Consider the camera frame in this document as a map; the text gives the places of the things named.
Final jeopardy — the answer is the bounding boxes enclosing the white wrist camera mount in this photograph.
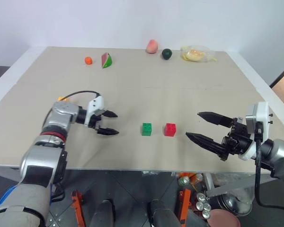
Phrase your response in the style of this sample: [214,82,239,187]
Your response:
[238,101,270,162]
[84,95,105,126]

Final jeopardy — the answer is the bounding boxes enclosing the clear bag with bread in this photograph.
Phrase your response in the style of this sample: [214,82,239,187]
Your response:
[180,44,219,63]

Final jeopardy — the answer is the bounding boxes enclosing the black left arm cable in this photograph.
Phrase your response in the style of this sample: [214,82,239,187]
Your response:
[61,90,102,103]

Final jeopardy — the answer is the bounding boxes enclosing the reddish brown round disc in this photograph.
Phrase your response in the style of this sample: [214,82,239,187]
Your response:
[206,208,241,227]

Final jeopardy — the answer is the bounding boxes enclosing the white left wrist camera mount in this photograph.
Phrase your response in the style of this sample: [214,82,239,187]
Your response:
[84,95,105,126]

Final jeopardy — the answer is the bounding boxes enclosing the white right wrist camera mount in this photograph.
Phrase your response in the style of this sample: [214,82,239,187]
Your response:
[238,101,270,162]

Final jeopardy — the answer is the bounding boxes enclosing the toy watermelon slice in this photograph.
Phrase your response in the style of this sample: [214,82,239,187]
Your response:
[101,52,114,70]

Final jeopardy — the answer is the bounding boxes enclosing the green toy cube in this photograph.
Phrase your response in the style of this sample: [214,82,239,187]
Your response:
[141,122,153,137]

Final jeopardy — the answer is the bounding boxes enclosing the toy peach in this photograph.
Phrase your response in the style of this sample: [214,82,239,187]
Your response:
[145,39,160,55]

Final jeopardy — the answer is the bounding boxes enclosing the dark green toy watermelon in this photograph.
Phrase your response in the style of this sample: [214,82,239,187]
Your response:
[161,48,173,60]

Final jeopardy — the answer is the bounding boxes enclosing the orange clamp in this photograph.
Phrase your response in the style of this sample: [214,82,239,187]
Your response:
[178,187,192,227]
[70,190,86,227]

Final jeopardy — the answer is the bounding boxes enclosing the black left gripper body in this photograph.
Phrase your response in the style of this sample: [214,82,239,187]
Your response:
[88,109,106,133]

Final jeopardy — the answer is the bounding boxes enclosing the white table frame leg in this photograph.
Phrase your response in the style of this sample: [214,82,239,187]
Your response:
[203,172,279,198]

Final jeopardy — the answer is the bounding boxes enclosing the black round bowl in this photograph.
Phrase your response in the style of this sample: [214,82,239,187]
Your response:
[214,190,254,217]

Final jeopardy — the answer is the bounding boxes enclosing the dark rounded shape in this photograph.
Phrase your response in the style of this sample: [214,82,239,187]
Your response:
[148,199,182,227]

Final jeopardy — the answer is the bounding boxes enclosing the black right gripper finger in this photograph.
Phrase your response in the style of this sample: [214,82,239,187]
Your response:
[185,132,226,157]
[196,111,235,129]

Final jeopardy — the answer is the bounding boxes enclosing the green drink can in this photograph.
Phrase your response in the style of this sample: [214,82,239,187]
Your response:
[178,175,190,187]

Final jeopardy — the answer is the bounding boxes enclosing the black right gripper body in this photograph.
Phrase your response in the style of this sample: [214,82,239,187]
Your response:
[218,116,254,162]

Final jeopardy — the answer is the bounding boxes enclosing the red toy cube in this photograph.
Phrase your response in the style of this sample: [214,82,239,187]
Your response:
[163,122,177,137]

